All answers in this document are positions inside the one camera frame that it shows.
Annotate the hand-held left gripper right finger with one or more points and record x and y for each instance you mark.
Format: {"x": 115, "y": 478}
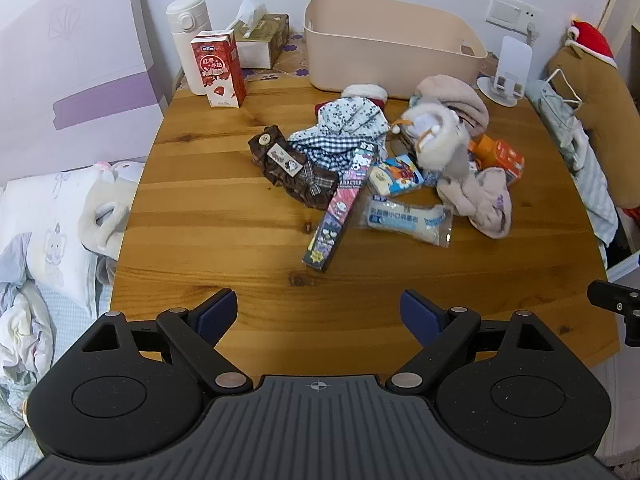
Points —
{"x": 417, "y": 315}

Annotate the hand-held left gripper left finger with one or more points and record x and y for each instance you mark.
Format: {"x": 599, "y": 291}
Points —
{"x": 220, "y": 312}

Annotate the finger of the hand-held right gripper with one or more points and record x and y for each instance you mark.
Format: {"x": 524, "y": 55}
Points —
{"x": 612, "y": 297}

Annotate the clear plastic bread packet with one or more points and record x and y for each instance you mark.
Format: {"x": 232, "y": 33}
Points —
{"x": 400, "y": 215}

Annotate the pale pink cloth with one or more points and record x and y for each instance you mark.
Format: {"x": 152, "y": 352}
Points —
{"x": 480, "y": 200}

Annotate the long cartoon print box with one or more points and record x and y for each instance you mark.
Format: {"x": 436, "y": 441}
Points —
{"x": 340, "y": 205}

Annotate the grey white plush toy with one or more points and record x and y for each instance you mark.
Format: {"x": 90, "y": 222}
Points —
{"x": 450, "y": 145}

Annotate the orange box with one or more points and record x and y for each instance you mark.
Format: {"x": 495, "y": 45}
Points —
{"x": 502, "y": 157}

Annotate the blue floral gingham cloth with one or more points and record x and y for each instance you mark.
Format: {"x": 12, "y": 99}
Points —
{"x": 345, "y": 115}

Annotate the pink fluffy hat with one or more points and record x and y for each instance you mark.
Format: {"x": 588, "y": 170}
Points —
{"x": 460, "y": 97}

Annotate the beige plastic storage bin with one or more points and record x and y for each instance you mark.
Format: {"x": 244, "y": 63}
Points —
{"x": 375, "y": 60}

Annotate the wooden desk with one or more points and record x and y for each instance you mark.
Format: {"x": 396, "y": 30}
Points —
{"x": 200, "y": 220}

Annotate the white plastic bag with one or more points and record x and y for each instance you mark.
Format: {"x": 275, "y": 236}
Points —
{"x": 590, "y": 175}

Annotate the blue snack packet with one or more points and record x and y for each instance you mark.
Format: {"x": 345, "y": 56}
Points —
{"x": 397, "y": 175}

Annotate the pale blue quilt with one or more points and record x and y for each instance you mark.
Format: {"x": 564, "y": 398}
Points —
{"x": 25, "y": 340}

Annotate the elephant print pillow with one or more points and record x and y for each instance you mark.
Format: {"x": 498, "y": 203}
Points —
{"x": 45, "y": 220}

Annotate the brown plush toy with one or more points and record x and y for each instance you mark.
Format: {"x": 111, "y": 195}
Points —
{"x": 600, "y": 95}

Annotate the red milk carton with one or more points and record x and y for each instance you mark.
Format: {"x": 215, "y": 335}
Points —
{"x": 217, "y": 70}

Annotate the red plush hat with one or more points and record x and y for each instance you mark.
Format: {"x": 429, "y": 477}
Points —
{"x": 595, "y": 40}

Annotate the white phone stand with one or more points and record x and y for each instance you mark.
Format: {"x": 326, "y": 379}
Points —
{"x": 515, "y": 57}

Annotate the gold white tissue box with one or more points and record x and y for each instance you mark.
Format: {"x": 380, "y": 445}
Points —
{"x": 260, "y": 42}

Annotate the white thermos bottle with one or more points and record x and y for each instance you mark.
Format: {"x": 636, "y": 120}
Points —
{"x": 187, "y": 35}

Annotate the white purple flat box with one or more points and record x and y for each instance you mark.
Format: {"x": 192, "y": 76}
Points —
{"x": 75, "y": 60}

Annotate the white wall socket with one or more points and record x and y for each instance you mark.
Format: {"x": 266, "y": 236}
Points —
{"x": 505, "y": 10}

